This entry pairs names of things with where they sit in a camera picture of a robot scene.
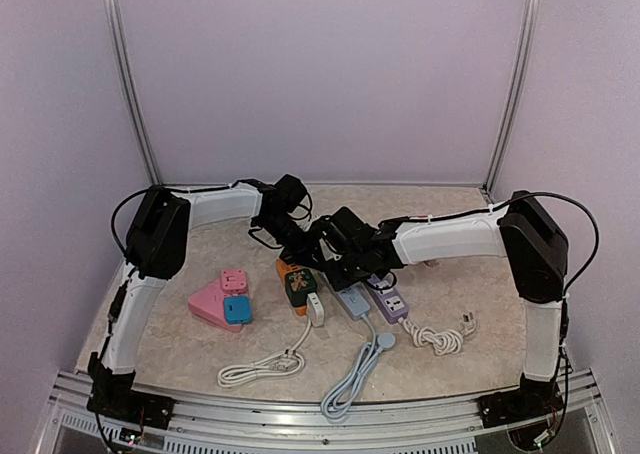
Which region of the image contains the aluminium corner post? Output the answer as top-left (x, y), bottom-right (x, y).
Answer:
top-left (483, 0), bottom-right (541, 195)
top-left (103, 0), bottom-right (162, 185)

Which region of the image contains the aluminium front rail frame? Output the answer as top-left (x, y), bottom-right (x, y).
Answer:
top-left (27, 370), bottom-right (622, 453)

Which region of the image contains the orange power strip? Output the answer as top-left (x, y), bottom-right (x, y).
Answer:
top-left (276, 258), bottom-right (307, 317)

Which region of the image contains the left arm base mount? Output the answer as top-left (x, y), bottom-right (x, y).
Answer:
top-left (87, 364), bottom-right (176, 430)

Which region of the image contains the light blue cable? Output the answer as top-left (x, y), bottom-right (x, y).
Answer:
top-left (319, 313), bottom-right (397, 423)

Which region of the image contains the pink triangular power strip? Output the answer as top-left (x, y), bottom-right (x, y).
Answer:
top-left (188, 279), bottom-right (243, 333)

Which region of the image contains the white cable of orange strip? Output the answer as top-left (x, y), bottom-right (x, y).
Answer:
top-left (216, 320), bottom-right (315, 389)

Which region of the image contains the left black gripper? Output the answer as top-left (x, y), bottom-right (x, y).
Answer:
top-left (259, 213), bottom-right (326, 270)

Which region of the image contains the light blue power strip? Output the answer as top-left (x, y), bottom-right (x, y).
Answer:
top-left (330, 283), bottom-right (371, 321)

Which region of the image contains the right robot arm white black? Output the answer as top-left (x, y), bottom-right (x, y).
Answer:
top-left (317, 191), bottom-right (568, 418)

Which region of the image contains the pink square plug adapter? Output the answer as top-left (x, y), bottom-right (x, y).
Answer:
top-left (220, 269), bottom-right (248, 295)

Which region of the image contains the blue square plug adapter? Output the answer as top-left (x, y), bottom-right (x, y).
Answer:
top-left (223, 295), bottom-right (253, 325)

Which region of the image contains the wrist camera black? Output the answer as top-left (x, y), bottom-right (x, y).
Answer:
top-left (311, 206), bottom-right (376, 256)
top-left (274, 174), bottom-right (313, 221)

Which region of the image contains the right aluminium corner post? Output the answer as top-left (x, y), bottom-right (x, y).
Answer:
top-left (483, 0), bottom-right (541, 195)

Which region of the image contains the purple power strip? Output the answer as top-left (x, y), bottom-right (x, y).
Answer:
top-left (365, 275), bottom-right (409, 324)

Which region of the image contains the left aluminium corner post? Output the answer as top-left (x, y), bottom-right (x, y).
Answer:
top-left (103, 0), bottom-right (162, 185)

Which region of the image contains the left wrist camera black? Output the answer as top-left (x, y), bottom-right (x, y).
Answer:
top-left (274, 174), bottom-right (313, 221)

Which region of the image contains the dark green cube adapter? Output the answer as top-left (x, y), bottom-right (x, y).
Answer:
top-left (284, 268), bottom-right (318, 308)

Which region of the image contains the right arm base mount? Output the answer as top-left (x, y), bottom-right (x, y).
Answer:
top-left (477, 375), bottom-right (564, 428)

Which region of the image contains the white charger plug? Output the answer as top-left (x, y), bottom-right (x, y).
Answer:
top-left (306, 292), bottom-right (325, 328)

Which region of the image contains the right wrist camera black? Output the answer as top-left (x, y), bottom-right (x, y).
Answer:
top-left (311, 206), bottom-right (376, 256)

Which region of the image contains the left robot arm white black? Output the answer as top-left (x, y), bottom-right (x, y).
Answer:
top-left (88, 174), bottom-right (312, 378)

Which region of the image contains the white cable of purple strip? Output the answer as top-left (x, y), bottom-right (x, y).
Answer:
top-left (399, 311), bottom-right (479, 357)

